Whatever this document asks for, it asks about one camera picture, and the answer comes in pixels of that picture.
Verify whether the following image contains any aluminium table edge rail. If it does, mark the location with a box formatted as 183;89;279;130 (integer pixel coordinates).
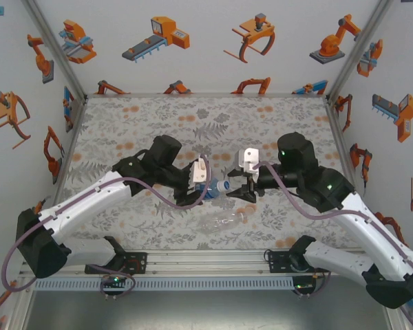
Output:
50;98;89;210
85;91;328;99
325;97;366;207

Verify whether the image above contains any aluminium frame post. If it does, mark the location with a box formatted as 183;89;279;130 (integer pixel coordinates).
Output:
22;0;89;100
381;304;410;330
325;0;396;102
5;290;35;330

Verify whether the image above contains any clear plastic bottle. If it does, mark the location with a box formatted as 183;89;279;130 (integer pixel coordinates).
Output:
198;210;251;237

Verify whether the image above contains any thin purple cable loop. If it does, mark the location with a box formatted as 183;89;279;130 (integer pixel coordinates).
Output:
293;264;332;299
87;263;138;300

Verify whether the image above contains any grey slotted cable duct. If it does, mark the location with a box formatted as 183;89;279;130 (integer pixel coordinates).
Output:
34;277;294;292

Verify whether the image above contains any small board with green light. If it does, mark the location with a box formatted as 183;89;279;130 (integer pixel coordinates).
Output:
293;280;316;292
100;274;127;289

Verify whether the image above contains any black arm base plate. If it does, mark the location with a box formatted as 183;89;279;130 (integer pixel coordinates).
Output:
268;250;293;274
123;252;149;275

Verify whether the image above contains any blue label plastic bottle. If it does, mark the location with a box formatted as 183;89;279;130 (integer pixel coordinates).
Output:
196;180;224;201

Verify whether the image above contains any floral print table mat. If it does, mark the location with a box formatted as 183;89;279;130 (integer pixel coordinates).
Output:
60;96;352;251

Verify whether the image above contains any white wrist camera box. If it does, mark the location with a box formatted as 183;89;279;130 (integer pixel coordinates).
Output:
191;157;210;185
235;147;262;173

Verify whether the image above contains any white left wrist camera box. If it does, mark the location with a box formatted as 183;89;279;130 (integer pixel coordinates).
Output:
191;157;210;185

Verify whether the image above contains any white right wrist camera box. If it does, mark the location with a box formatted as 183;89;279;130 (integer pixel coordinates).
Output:
235;147;262;173

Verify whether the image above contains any wide aluminium mounting rail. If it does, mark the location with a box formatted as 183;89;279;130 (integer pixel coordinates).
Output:
19;249;368;278

